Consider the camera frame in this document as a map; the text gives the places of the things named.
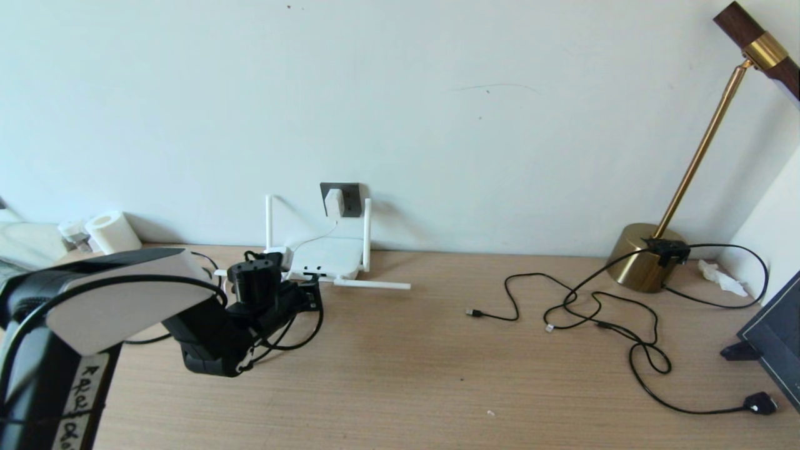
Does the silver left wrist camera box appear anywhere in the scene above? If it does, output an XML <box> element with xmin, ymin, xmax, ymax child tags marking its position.
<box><xmin>262</xmin><ymin>246</ymin><xmax>294</xmax><ymax>272</ymax></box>

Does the black cable with white tip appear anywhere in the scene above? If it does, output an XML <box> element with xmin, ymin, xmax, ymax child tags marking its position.
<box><xmin>544</xmin><ymin>247</ymin><xmax>654</xmax><ymax>331</ymax></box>

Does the pale background furniture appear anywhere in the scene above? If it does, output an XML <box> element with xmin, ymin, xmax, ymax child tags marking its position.
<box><xmin>0</xmin><ymin>219</ymin><xmax>68</xmax><ymax>266</ymax></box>

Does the black block with cables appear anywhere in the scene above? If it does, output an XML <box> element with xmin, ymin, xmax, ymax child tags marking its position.
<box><xmin>644</xmin><ymin>238</ymin><xmax>691</xmax><ymax>268</ymax></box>

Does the black lamp power cord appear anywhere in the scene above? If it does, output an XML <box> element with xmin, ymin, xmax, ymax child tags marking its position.
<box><xmin>597</xmin><ymin>319</ymin><xmax>779</xmax><ymax>415</ymax></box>

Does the thin white adapter cable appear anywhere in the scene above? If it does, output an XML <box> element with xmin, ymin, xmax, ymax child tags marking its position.
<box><xmin>284</xmin><ymin>216</ymin><xmax>342</xmax><ymax>276</ymax></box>

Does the crumpled white tissue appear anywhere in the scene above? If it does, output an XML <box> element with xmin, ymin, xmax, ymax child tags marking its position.
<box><xmin>698</xmin><ymin>260</ymin><xmax>749</xmax><ymax>298</ymax></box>

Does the thin black lamp cord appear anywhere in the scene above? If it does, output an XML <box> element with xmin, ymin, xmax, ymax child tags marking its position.
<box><xmin>662</xmin><ymin>242</ymin><xmax>769</xmax><ymax>309</ymax></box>

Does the black USB cable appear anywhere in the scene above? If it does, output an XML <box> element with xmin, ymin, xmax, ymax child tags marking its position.
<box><xmin>466</xmin><ymin>272</ymin><xmax>659</xmax><ymax>344</ymax></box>

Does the white router with antennas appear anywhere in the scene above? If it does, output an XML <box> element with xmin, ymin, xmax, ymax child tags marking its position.
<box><xmin>212</xmin><ymin>194</ymin><xmax>412</xmax><ymax>292</ymax></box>

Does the black ethernet cable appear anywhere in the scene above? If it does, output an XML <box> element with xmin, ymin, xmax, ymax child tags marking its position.
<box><xmin>124</xmin><ymin>250</ymin><xmax>323</xmax><ymax>346</ymax></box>

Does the brass desk lamp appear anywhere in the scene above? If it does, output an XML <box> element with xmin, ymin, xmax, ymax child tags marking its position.
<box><xmin>606</xmin><ymin>1</ymin><xmax>800</xmax><ymax>294</ymax></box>

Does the grey wall power socket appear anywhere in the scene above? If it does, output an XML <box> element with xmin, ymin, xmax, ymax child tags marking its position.
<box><xmin>320</xmin><ymin>182</ymin><xmax>363</xmax><ymax>218</ymax></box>

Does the white paper roll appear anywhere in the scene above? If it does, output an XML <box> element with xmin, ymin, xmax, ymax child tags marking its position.
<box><xmin>84</xmin><ymin>211</ymin><xmax>142</xmax><ymax>253</ymax></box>

